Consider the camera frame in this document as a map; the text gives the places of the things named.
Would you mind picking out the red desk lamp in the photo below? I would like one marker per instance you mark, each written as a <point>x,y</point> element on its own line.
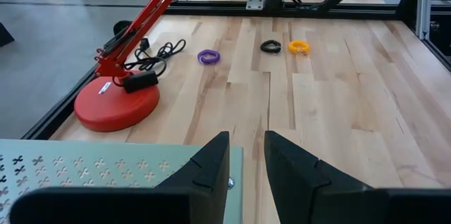
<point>112,107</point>

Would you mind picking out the orange coil wristband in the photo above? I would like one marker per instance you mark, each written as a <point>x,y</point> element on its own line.
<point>291,48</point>

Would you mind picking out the black coil wristband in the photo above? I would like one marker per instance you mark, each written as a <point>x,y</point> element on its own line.
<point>263,48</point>

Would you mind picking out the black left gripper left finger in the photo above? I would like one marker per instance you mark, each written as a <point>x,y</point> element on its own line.
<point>208,178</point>

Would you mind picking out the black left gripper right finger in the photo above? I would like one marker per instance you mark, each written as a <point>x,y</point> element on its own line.
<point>296,181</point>

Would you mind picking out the black aluminium frame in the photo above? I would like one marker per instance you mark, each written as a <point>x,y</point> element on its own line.
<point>211,7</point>

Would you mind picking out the dark angled floor stand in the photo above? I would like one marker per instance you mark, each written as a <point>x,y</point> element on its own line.
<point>5,35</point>

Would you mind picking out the purple coil wristband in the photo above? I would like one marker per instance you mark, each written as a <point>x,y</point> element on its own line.
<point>201,58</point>

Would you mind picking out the silver metal bracket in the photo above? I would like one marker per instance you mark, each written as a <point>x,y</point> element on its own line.
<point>255,2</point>

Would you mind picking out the green perforated metal shelf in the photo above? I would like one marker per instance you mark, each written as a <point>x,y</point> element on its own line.
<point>105,153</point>

